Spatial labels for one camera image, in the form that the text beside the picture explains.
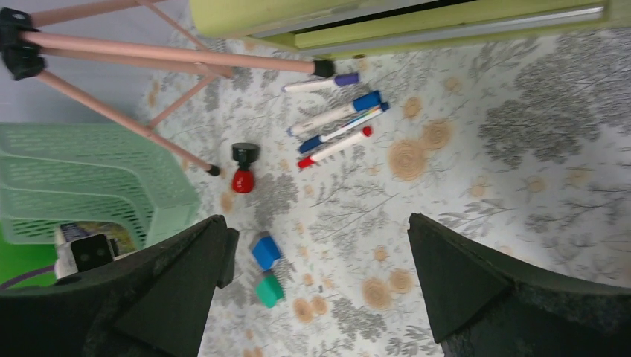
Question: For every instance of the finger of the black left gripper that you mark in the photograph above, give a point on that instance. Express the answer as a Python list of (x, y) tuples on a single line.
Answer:
[(228, 264)]

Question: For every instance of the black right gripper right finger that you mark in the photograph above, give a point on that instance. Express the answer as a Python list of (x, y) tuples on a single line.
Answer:
[(481, 302)]

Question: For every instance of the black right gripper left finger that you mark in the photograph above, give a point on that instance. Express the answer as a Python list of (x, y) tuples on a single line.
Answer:
[(154, 302)]

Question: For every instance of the green plastic folder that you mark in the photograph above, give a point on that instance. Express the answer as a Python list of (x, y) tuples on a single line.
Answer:
[(26, 265)]

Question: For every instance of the purple 52-storey treehouse book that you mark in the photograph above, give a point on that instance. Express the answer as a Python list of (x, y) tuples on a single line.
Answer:
[(122, 239)]

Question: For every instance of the blue stamp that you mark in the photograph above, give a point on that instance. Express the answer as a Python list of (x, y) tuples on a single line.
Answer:
[(265, 251)]

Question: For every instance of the teal stamp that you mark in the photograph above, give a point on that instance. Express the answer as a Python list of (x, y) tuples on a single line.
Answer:
[(269, 289)]

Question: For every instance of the red and black stamp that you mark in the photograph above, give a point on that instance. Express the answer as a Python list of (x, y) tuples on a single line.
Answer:
[(245, 154)]

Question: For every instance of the green plastic file organizer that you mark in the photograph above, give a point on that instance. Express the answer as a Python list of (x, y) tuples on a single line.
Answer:
[(57, 173)]

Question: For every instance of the red whiteboard marker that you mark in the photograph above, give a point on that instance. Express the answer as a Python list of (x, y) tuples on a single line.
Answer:
[(341, 145)]

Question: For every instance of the blue cap whiteboard marker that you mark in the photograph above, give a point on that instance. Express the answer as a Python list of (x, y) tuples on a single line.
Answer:
[(335, 81)]

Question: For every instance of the dark blue whiteboard marker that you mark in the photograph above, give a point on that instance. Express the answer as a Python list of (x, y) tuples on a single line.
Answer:
[(318, 140)]

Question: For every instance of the yellow-green drawer cabinet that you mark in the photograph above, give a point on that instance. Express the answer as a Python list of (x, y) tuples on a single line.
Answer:
[(338, 29)]

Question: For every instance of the pink music stand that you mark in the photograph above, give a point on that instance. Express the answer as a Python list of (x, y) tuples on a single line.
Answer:
[(23, 44)]

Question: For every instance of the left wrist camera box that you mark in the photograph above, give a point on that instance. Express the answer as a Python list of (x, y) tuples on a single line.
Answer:
[(84, 254)]

